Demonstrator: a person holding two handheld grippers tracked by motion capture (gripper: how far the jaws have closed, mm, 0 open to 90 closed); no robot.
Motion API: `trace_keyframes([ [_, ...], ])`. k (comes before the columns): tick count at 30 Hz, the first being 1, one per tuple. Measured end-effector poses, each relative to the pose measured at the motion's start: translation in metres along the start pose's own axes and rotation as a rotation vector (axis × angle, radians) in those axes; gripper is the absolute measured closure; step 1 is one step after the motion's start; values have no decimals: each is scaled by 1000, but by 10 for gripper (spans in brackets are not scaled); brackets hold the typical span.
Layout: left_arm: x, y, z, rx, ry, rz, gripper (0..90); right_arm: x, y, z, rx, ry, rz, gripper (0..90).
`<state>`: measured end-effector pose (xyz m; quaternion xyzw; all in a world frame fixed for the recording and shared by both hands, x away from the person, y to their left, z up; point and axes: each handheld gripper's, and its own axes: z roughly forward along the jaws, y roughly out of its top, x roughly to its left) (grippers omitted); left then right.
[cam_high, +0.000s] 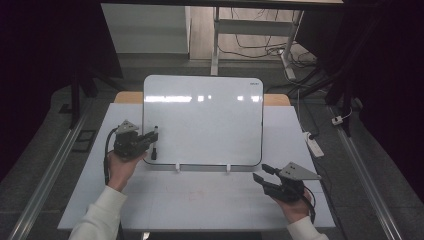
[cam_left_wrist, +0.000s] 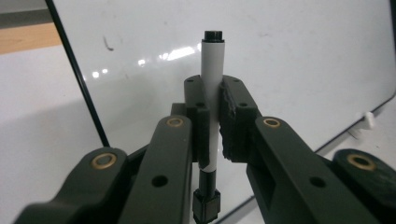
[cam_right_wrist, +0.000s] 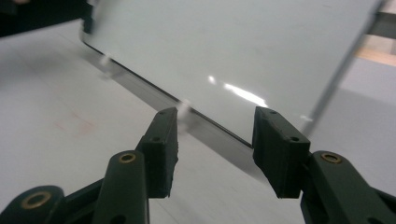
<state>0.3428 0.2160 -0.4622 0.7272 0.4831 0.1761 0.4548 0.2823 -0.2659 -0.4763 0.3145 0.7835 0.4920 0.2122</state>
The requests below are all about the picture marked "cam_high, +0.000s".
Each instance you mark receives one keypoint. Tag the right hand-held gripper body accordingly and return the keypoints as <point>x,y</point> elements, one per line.
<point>288,191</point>

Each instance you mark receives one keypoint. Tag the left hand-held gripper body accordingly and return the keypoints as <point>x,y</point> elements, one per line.
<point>128,143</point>

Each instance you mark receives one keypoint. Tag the whiteboard marker with black cap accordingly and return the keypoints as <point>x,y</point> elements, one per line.
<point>154,151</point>

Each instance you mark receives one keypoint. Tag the white whiteboard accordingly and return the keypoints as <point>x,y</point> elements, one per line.
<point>203,133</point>

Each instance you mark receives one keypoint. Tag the person's right hand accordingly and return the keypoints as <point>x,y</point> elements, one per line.
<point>296,210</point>

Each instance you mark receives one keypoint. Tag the person's left hand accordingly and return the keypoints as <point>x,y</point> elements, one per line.
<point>121,170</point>

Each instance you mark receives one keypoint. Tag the white whiteboard stand foot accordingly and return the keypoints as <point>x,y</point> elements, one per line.
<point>178,167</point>
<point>228,168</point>

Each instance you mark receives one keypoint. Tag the black floor plate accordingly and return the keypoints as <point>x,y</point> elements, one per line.
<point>84,140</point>

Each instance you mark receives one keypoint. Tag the white table cover sheet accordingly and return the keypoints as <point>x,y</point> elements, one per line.
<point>200,206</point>

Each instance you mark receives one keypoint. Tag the black metal stand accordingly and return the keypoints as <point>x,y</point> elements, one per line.
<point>345,83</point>
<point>76,90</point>

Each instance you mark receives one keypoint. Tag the small white adapter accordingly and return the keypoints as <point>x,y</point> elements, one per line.
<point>337,120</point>

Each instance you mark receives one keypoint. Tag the white cabinet panel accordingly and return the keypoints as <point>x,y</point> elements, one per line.
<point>146,28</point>

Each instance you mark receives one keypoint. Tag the dark curtain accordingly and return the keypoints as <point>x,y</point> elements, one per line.
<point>393,83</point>
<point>33,66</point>

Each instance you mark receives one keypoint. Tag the aluminium floor rail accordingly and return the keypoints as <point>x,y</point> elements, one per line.
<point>366,180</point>
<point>46,180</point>

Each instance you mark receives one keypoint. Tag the white desk frame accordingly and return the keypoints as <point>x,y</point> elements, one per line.
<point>253,27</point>

